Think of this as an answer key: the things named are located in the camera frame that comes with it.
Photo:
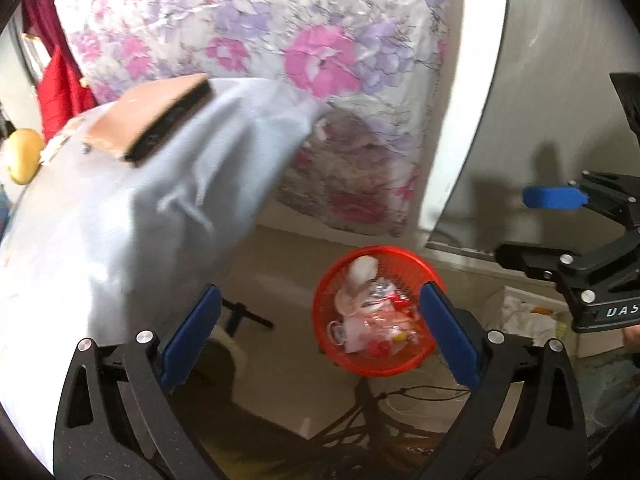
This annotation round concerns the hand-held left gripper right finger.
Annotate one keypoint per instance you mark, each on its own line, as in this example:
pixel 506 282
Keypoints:
pixel 447 335

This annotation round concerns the grey white tablecloth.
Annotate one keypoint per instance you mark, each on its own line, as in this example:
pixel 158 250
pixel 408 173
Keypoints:
pixel 100 260

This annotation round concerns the silver foil wrapper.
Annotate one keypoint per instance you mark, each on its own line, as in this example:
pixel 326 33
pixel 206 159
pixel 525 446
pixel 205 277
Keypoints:
pixel 381 290

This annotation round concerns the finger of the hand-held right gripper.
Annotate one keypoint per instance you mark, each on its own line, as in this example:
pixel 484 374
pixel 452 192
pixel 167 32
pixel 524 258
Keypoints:
pixel 530 260
pixel 550 196

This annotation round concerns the person's right hand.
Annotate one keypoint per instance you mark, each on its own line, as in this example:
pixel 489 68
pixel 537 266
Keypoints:
pixel 633 338

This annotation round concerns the red plastic mesh basket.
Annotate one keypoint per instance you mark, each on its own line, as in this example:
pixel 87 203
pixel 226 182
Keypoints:
pixel 380 367

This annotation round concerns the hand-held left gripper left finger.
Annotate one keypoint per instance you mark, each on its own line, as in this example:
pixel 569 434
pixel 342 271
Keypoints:
pixel 192 335

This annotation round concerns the small red packet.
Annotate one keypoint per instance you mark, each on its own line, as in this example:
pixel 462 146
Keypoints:
pixel 401 301

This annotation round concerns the floral plastic sheet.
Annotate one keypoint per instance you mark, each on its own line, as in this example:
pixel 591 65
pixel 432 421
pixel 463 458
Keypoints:
pixel 275 60

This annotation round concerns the dark red curtain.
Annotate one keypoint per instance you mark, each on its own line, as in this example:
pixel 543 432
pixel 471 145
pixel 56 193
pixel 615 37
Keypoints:
pixel 40 15

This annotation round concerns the yellow pomelo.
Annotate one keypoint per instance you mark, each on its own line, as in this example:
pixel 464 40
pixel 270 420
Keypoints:
pixel 22 156

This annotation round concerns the red cushion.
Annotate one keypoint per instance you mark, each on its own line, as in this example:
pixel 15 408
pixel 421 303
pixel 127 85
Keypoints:
pixel 62 97

